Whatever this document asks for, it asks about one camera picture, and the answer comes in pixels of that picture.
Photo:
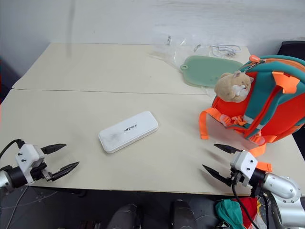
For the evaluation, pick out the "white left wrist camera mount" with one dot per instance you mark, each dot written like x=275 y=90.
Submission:
x=28 y=152

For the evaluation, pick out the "black chair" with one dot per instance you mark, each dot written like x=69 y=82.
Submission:
x=291 y=48

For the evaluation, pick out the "green red yellow cloth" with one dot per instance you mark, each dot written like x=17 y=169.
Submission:
x=228 y=210

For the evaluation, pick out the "clear plastic bag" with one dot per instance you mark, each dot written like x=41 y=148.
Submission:
x=166 y=51

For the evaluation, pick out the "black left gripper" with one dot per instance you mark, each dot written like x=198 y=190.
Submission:
x=38 y=172

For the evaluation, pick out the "dark rounded shape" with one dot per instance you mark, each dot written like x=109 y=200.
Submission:
x=183 y=214
x=124 y=217

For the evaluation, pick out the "white rectangular case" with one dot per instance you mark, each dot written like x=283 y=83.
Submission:
x=128 y=134

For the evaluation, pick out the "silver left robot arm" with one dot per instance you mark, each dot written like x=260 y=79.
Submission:
x=9 y=177

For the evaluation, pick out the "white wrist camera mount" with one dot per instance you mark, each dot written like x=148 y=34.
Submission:
x=245 y=162
x=28 y=152

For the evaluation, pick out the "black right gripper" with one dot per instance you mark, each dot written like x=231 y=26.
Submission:
x=238 y=177

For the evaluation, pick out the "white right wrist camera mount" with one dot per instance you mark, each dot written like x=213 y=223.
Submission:
x=245 y=162

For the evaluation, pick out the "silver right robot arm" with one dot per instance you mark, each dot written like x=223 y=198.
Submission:
x=278 y=184

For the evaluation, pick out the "orange and teal backpack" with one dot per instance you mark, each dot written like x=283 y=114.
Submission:
x=274 y=107

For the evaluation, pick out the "tan plush hamster toy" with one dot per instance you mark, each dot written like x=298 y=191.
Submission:
x=232 y=87

